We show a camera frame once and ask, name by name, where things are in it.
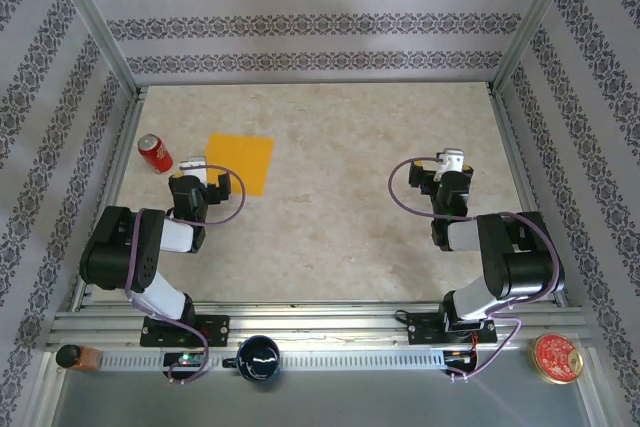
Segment yellow square paper sheet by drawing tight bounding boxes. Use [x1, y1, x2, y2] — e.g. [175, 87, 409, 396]
[205, 133, 275, 197]

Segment red soda can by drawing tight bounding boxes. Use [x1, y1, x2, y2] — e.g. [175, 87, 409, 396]
[137, 133, 175, 176]

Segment small circuit board green light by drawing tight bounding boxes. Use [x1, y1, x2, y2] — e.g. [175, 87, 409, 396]
[162, 351, 206, 368]

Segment dark blue mug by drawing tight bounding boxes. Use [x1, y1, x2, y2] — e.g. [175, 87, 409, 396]
[222, 334, 282, 382]

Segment red round tin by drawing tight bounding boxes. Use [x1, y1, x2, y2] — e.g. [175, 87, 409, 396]
[527, 332, 585, 385]

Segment orange bottle with black cap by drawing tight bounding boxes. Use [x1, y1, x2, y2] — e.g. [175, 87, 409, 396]
[54, 343, 104, 373]

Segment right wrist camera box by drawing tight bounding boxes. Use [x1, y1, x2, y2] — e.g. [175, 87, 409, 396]
[433, 147, 466, 182]

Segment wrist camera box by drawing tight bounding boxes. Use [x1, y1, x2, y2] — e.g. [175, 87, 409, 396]
[433, 147, 466, 182]
[178, 155, 208, 183]

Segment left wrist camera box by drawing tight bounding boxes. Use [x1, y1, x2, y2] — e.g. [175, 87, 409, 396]
[178, 155, 208, 183]

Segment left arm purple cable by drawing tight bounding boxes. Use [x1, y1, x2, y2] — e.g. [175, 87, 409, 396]
[124, 164, 247, 386]

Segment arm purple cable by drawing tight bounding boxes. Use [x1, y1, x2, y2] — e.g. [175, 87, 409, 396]
[124, 164, 247, 386]
[389, 159, 561, 383]

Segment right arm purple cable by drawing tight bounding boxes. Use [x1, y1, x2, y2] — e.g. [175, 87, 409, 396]
[389, 159, 561, 383]

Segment aluminium side rail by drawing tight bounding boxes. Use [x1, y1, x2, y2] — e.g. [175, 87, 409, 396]
[72, 86, 149, 312]
[487, 84, 570, 308]

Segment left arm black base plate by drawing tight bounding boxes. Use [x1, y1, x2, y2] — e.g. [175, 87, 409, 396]
[139, 314, 231, 348]

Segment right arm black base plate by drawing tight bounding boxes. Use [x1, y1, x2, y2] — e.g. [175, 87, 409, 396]
[405, 311, 499, 347]

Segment small circuit board red wires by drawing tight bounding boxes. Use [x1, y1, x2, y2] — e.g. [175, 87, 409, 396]
[444, 349, 479, 366]

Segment aluminium frame post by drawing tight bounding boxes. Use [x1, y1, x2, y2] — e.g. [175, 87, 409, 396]
[44, 0, 142, 98]
[491, 0, 587, 96]

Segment aluminium table edge rail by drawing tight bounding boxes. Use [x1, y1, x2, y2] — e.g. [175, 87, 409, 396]
[47, 302, 596, 352]

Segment grey slotted cable duct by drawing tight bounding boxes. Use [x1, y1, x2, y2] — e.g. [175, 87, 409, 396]
[99, 349, 447, 373]

